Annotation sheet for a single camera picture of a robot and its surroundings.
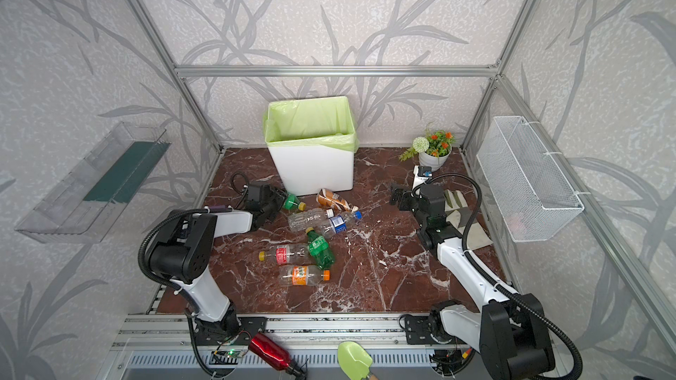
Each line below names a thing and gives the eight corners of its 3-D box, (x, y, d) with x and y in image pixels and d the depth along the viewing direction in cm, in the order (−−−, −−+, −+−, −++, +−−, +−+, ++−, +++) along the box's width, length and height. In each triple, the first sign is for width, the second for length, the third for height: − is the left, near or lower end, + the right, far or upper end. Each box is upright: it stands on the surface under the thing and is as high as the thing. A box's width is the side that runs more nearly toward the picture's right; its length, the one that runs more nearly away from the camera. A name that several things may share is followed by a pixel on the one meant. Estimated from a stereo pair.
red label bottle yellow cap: (262, 266, 88) (256, 259, 83) (265, 251, 91) (260, 244, 87) (308, 266, 88) (306, 259, 83) (310, 251, 91) (308, 244, 87)
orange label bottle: (280, 287, 83) (276, 281, 79) (283, 268, 87) (279, 262, 83) (329, 287, 83) (328, 281, 79) (331, 268, 87) (329, 262, 83)
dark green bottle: (322, 273, 86) (321, 269, 83) (300, 238, 94) (299, 233, 91) (339, 261, 88) (338, 256, 85) (316, 228, 96) (315, 223, 93)
